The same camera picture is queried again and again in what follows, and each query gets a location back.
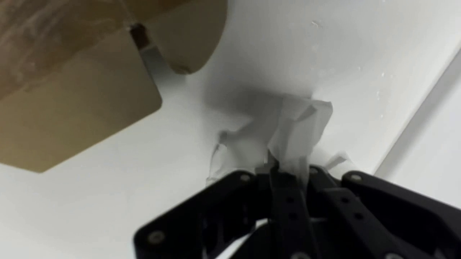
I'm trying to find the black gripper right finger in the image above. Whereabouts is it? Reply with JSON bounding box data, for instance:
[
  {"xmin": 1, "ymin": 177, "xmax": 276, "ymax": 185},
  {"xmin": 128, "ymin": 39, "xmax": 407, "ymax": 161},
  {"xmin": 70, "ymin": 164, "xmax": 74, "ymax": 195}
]
[{"xmin": 306, "ymin": 164, "xmax": 461, "ymax": 259}]

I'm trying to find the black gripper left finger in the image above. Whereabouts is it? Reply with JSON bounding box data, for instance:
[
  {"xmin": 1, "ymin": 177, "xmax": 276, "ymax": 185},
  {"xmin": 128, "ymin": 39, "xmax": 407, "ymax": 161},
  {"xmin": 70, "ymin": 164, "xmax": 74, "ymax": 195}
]
[{"xmin": 132, "ymin": 162, "xmax": 321, "ymax": 259}]

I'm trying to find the white paper towel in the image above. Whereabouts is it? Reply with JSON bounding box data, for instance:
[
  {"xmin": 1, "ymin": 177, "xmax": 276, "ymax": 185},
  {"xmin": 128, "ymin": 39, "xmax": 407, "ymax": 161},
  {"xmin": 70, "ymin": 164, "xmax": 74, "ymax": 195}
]
[{"xmin": 206, "ymin": 95, "xmax": 350, "ymax": 185}]

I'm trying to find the brown cardboard box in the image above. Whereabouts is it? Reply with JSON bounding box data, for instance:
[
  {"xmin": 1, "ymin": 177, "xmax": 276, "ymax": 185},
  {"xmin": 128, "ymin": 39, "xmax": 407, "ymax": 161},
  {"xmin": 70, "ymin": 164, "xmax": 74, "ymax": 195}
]
[{"xmin": 0, "ymin": 0, "xmax": 229, "ymax": 174}]

